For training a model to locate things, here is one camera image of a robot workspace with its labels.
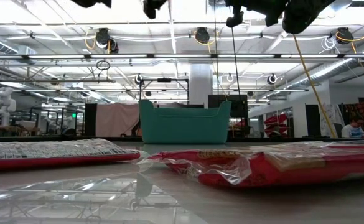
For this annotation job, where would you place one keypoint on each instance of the black background robot arm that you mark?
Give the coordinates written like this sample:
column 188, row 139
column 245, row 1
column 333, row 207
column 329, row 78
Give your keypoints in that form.
column 136, row 129

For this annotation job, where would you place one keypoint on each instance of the white patterned cloth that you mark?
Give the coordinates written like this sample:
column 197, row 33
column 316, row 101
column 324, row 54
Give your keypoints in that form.
column 332, row 115

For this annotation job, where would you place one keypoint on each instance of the black upright panel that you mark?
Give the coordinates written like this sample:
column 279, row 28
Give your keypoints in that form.
column 90, row 119

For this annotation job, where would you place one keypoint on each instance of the teal plastic basket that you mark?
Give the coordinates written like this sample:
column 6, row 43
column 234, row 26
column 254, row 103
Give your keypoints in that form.
column 184, row 127

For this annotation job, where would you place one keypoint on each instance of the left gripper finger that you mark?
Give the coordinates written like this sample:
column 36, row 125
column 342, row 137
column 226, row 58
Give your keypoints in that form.
column 153, row 7

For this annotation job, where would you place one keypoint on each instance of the black overhead light bar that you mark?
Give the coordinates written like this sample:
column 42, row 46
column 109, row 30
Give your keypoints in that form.
column 181, row 56

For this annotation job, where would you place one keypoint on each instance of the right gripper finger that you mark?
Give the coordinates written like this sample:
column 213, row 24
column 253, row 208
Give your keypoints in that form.
column 235, row 21

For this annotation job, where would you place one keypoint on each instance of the small black ceiling reel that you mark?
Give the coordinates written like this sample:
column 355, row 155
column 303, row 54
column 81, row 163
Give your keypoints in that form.
column 272, row 79
column 138, row 79

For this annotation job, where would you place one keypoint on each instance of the black table frame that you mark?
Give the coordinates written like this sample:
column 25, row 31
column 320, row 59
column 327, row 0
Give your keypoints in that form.
column 1, row 138

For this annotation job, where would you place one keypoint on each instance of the black monitor screen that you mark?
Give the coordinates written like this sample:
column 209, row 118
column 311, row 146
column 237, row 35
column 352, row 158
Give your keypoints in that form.
column 239, row 107

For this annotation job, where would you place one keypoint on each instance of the white humanoid robot figure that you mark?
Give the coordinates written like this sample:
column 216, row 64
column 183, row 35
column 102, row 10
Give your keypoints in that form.
column 2, row 104

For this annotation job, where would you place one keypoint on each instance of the black gantry frame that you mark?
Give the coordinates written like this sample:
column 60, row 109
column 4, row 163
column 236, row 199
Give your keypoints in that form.
column 164, row 80

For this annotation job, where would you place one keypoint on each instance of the silver ceiling duct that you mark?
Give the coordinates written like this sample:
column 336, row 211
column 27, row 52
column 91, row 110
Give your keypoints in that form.
column 331, row 70

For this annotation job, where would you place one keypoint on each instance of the white pillar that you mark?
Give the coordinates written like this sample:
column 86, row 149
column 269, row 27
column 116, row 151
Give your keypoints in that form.
column 200, row 87

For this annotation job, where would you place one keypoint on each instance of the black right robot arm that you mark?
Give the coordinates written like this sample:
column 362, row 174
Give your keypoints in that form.
column 303, row 15

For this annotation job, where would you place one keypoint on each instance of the red popcorn bag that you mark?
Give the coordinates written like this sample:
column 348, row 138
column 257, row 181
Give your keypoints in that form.
column 278, row 174
column 44, row 155
column 287, row 145
column 356, row 143

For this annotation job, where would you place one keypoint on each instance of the person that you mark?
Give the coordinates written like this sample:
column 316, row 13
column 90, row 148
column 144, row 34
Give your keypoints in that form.
column 352, row 132

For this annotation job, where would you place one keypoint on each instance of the pink curtain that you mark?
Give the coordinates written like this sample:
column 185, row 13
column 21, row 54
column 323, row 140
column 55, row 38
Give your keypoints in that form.
column 113, row 119

